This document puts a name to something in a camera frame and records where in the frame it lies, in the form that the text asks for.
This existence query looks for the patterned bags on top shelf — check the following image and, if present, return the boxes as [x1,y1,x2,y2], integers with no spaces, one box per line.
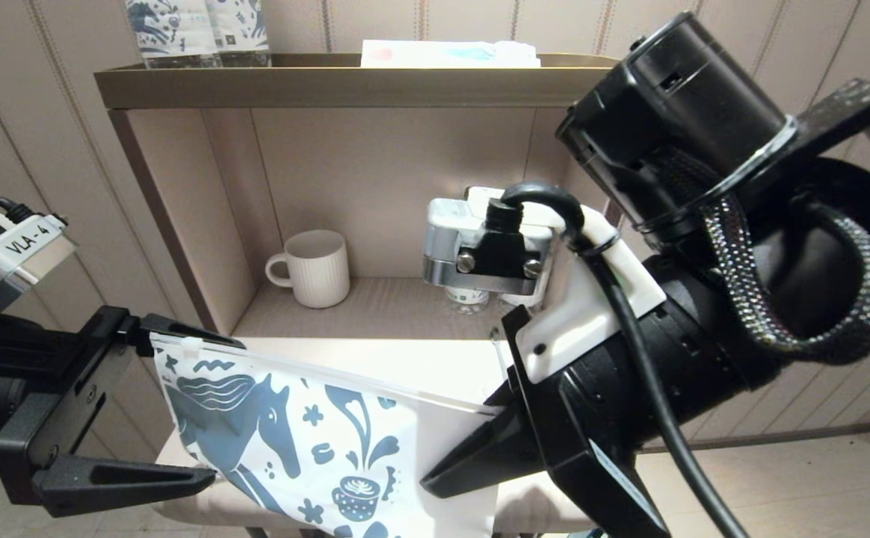
[125,0,220,69]

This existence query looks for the beige wooden shelf cabinet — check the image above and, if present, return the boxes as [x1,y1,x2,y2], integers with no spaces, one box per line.
[93,52,630,538]

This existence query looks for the white ribbed mug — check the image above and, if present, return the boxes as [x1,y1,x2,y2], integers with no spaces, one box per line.
[265,229,351,309]

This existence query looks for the braided right arm cable sleeve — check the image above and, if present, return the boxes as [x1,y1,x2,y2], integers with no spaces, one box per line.
[663,149,870,367]

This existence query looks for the black right camera cable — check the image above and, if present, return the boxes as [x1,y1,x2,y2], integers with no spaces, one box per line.
[499,182,750,538]

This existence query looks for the clear water bottle black cap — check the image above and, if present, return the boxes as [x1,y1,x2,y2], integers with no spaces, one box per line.
[496,291,544,311]
[446,288,492,315]

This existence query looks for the flat white blue packet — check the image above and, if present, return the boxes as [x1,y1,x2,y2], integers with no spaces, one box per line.
[360,40,542,69]

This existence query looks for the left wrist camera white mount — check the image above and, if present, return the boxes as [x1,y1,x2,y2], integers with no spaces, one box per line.
[0,198,78,330]

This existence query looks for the white blue horse print bag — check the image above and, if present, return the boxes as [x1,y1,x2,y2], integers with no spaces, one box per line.
[149,333,507,538]

